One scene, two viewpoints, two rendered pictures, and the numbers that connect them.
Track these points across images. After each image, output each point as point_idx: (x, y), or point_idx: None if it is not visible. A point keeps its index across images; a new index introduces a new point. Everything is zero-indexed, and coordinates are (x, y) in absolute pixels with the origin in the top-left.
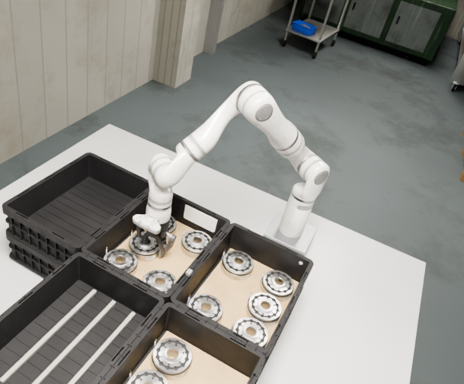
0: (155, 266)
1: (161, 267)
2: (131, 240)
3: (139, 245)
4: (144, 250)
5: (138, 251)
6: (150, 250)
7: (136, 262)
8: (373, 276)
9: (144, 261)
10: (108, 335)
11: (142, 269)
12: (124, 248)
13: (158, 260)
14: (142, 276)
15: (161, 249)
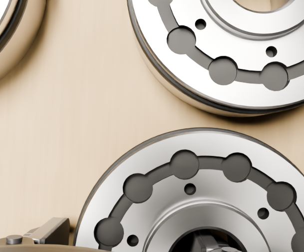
0: (56, 144)
1: (11, 157)
2: None
3: (228, 198)
4: (164, 178)
5: (195, 135)
6: (126, 211)
7: (147, 27)
8: None
9: (136, 139)
10: None
11: (109, 76)
12: None
13: (63, 206)
14: (82, 24)
15: (6, 236)
